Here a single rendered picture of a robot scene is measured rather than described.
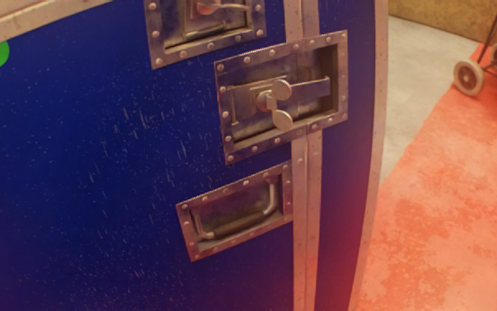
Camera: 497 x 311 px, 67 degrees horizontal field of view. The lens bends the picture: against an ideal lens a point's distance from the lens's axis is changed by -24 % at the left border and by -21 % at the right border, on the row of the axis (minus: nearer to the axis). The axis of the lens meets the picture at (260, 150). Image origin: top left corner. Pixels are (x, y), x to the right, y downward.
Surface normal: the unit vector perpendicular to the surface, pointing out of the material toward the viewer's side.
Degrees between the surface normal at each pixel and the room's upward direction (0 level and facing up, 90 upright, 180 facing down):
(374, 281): 0
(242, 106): 90
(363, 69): 90
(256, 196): 90
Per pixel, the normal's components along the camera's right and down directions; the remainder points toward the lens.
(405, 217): -0.07, -0.82
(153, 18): 0.50, 0.47
